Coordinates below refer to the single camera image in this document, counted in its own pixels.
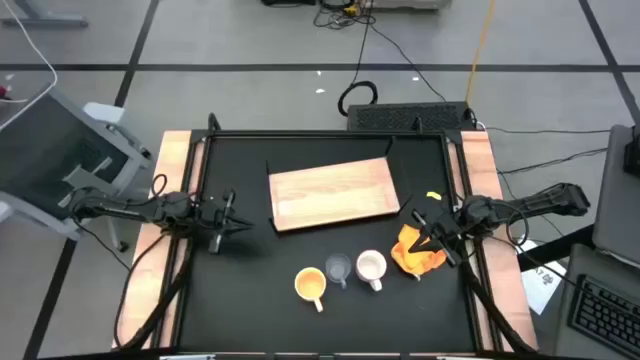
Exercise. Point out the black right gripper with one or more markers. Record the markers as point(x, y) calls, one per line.
point(447, 235)

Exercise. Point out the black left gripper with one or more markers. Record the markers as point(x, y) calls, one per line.
point(212, 227)

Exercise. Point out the grey white patterned mug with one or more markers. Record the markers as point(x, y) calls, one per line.
point(371, 265)

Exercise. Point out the clear glass cup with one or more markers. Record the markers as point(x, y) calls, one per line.
point(338, 267)

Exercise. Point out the pale yellow mug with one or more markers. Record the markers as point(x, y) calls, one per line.
point(310, 284)

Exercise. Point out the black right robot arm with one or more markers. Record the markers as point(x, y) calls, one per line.
point(540, 202)

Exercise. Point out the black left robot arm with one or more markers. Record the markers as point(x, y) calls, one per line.
point(125, 212)

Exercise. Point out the orange cloth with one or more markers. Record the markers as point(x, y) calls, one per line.
point(425, 263)

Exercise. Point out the white paper sheet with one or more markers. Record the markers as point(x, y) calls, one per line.
point(542, 287)

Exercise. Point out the black computer box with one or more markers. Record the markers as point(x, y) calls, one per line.
point(400, 117)

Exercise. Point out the black keyboard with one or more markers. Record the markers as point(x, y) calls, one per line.
point(605, 315)

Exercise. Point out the grey desk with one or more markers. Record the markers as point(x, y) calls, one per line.
point(617, 200)

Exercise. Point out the grey monitor cart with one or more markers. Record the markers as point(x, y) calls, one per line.
point(50, 145)

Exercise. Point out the grey table foot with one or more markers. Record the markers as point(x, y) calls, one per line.
point(50, 21)

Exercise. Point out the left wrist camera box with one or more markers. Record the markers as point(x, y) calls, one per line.
point(213, 213)

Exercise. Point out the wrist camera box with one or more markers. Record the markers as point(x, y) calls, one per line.
point(213, 213)
point(451, 225)

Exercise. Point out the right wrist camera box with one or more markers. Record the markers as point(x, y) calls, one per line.
point(451, 225)

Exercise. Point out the wooden shelf with black frame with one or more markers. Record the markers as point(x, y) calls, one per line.
point(330, 195)

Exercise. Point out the black aluminium rig frame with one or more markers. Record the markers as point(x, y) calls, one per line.
point(325, 134)

